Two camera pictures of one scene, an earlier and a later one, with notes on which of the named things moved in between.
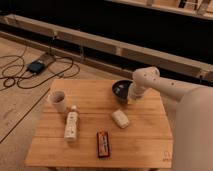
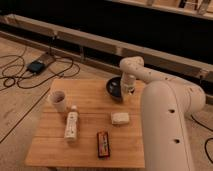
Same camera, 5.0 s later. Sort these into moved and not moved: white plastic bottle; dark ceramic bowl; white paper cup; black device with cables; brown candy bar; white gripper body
Moved: white gripper body; dark ceramic bowl
Not moved: black device with cables; white plastic bottle; brown candy bar; white paper cup
